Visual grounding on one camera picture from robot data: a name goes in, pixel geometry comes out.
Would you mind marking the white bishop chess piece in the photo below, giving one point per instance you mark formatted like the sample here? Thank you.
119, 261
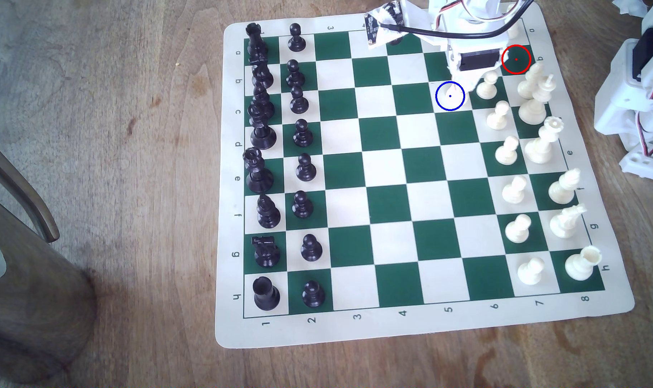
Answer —
530, 81
563, 187

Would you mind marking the black queen chess piece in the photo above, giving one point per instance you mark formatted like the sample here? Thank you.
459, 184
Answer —
262, 133

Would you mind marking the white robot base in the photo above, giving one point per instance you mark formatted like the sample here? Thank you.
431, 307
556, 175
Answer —
636, 86

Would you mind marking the black bishop chess piece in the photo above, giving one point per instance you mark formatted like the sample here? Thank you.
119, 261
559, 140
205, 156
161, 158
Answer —
262, 101
268, 213

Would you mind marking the crumpled white paper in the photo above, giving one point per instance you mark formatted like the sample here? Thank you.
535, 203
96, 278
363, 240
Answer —
631, 5

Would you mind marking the white queen row d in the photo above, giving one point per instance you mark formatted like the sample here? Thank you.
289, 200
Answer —
542, 144

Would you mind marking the brushed metal jug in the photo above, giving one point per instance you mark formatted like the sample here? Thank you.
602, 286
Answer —
25, 291

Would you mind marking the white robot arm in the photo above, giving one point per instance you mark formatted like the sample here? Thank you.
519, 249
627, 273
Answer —
466, 16

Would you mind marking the black king chess piece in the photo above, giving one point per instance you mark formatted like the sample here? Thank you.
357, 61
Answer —
258, 175

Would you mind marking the black knight chess piece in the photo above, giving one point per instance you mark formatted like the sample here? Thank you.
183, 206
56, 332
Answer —
262, 75
266, 253

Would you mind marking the black pawn chess piece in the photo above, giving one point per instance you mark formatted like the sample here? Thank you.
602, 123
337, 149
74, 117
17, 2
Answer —
303, 134
294, 75
311, 249
313, 295
297, 39
302, 206
299, 101
305, 168

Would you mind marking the green and white chess mat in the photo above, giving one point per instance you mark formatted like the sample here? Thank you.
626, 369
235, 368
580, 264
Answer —
391, 205

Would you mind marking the white perforated base plate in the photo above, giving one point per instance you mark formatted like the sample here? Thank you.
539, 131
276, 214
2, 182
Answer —
647, 164

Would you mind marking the white pawn chess piece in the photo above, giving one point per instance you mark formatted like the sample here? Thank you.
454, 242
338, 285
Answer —
518, 230
530, 272
514, 191
487, 87
498, 117
507, 152

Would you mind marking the small camera circuit board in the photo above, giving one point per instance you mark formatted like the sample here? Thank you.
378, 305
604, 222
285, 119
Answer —
381, 24

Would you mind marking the white rook chess piece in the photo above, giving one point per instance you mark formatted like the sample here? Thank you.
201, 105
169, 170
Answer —
581, 264

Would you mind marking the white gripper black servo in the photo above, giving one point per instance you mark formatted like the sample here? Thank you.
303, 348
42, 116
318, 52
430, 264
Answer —
479, 61

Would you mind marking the white knight chess piece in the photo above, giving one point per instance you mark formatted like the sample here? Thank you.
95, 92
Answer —
567, 222

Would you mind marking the black rook chess piece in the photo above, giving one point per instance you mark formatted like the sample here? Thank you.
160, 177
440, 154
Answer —
265, 295
256, 42

